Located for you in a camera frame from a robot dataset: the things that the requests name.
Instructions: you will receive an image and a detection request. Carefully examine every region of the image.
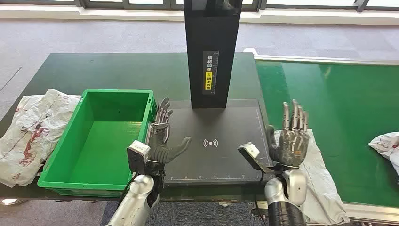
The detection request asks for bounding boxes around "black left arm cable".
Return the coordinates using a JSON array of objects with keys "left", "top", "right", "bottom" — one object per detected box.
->
[{"left": 116, "top": 170, "right": 139, "bottom": 216}]

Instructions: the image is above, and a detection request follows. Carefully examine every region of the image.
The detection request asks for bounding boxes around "grey parcel with brown tape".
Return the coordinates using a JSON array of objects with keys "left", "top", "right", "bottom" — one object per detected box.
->
[{"left": 368, "top": 131, "right": 399, "bottom": 177}]

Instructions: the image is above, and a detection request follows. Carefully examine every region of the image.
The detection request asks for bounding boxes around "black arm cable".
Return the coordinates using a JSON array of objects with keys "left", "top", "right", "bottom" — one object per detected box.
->
[
  {"left": 254, "top": 172, "right": 266, "bottom": 226},
  {"left": 116, "top": 170, "right": 139, "bottom": 216}
]

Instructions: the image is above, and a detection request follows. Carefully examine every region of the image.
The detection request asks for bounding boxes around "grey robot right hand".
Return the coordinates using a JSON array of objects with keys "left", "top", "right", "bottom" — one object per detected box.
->
[{"left": 266, "top": 99, "right": 311, "bottom": 168}]

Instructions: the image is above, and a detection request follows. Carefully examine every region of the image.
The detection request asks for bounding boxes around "green plastic crate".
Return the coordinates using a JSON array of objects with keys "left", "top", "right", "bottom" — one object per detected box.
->
[{"left": 37, "top": 89, "right": 158, "bottom": 198}]

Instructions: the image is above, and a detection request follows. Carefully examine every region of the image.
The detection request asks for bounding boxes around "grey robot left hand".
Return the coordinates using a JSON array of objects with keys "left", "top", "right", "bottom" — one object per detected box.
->
[{"left": 145, "top": 97, "right": 192, "bottom": 165}]

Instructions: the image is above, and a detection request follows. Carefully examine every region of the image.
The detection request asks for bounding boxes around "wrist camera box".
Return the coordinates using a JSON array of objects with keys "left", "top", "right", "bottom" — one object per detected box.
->
[
  {"left": 237, "top": 142, "right": 277, "bottom": 175},
  {"left": 127, "top": 140, "right": 152, "bottom": 174}
]

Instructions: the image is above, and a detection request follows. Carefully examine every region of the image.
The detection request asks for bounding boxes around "green conveyor belt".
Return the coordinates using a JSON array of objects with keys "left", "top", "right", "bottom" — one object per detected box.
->
[{"left": 255, "top": 59, "right": 399, "bottom": 208}]

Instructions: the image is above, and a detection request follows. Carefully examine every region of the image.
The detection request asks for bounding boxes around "pale round table foot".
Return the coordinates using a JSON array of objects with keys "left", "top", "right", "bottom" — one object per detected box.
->
[{"left": 0, "top": 198, "right": 28, "bottom": 207}]

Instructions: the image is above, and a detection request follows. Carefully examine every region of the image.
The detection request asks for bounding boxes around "black inbound scanner machine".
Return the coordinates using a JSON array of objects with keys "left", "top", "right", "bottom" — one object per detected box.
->
[{"left": 163, "top": 0, "right": 275, "bottom": 185}]

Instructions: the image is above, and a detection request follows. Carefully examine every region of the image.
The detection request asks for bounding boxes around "white parcel with red print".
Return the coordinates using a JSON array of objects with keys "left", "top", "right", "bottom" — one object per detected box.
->
[{"left": 0, "top": 89, "right": 82, "bottom": 188}]

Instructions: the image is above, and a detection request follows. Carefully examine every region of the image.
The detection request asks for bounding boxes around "dark green table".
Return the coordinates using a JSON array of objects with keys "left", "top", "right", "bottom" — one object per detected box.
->
[{"left": 0, "top": 52, "right": 287, "bottom": 202}]

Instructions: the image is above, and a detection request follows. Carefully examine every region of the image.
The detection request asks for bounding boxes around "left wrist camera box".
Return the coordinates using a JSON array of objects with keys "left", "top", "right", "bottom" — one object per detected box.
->
[{"left": 127, "top": 140, "right": 152, "bottom": 174}]

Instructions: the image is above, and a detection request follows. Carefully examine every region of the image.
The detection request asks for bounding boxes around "plain grey parcel bag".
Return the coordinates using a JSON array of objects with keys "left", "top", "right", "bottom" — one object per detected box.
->
[{"left": 273, "top": 129, "right": 351, "bottom": 226}]

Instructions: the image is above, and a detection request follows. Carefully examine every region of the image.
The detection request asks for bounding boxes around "yellow and black label sticker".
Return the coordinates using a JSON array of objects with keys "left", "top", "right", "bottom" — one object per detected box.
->
[{"left": 202, "top": 50, "right": 219, "bottom": 95}]

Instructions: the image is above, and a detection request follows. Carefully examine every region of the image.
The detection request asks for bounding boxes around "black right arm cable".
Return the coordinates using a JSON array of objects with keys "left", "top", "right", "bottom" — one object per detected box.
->
[{"left": 254, "top": 172, "right": 266, "bottom": 226}]

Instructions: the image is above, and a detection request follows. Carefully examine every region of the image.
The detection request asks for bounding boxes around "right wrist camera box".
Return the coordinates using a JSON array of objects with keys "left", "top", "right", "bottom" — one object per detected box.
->
[{"left": 237, "top": 142, "right": 277, "bottom": 175}]

